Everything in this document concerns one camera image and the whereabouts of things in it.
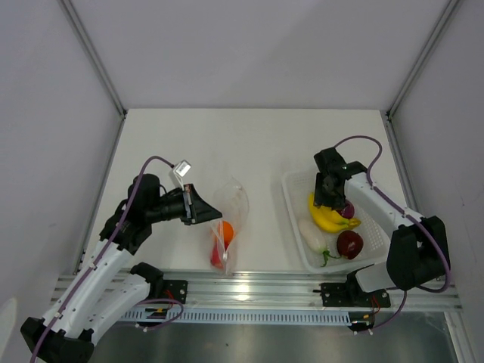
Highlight aluminium frame post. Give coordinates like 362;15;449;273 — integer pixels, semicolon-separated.
56;0;126;118
385;0;464;118

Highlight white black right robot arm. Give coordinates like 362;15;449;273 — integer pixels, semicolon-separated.
313;147;451;306

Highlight left aluminium frame post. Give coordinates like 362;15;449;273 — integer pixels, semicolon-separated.
56;0;126;118

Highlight white slotted cable duct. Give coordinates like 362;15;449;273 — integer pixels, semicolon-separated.
120;309;351;325

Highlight right aluminium frame post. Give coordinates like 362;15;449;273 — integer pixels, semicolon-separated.
385;0;464;118

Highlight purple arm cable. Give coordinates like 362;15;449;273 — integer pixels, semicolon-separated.
334;135;453;332
29;155;177;363

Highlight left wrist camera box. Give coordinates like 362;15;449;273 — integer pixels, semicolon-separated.
169;160;191;188

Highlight white perforated plastic basket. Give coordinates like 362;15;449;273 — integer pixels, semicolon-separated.
281;169;389;274

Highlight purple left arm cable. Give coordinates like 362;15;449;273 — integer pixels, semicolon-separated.
29;155;177;363

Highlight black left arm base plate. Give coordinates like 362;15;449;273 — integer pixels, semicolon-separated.
161;280;188;304

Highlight orange toy orange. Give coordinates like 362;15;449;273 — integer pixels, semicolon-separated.
218;220;235;245

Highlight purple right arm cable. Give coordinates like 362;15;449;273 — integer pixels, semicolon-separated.
334;135;453;332

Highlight silver aluminium front rail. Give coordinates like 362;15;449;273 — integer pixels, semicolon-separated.
54;268;463;313

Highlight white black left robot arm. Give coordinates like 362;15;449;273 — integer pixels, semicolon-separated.
20;174;222;362

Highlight red toy tomato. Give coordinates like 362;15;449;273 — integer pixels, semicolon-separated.
210;244;227;269

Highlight dark red toy apple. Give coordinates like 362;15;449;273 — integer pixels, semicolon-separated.
337;231;364;260

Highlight clear zip top bag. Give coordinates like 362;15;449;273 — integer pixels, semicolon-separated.
210;178;250;276

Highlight white toy radish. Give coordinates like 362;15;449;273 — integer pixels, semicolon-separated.
298;219;339;267

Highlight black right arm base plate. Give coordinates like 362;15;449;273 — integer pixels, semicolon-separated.
313;282;391;308

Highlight yellow toy banana bunch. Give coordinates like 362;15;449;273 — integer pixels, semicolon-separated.
308;193;361;234

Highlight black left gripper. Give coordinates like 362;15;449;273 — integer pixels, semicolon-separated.
147;183;222;225

